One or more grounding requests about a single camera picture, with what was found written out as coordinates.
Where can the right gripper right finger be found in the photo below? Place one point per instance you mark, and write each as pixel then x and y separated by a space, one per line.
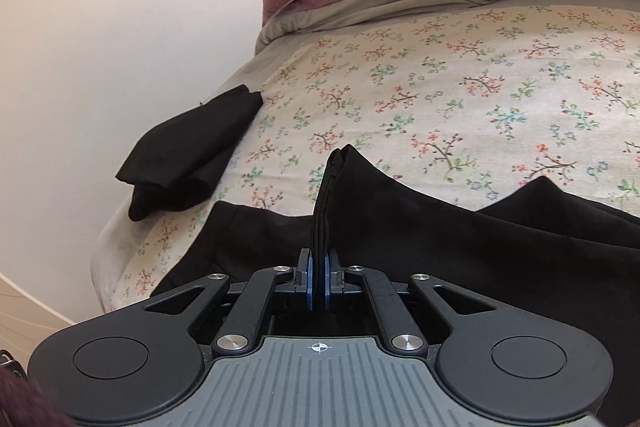
pixel 370 294

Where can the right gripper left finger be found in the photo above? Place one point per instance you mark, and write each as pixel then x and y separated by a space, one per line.
pixel 267 290

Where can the black pants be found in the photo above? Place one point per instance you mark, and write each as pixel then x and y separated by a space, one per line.
pixel 539 249

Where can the folded black garment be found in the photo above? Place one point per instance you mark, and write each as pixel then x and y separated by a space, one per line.
pixel 178 163

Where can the dark fuzzy sleeve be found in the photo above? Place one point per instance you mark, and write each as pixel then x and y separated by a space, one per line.
pixel 22 405

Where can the floral bed sheet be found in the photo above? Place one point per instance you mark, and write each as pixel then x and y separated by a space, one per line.
pixel 465 106

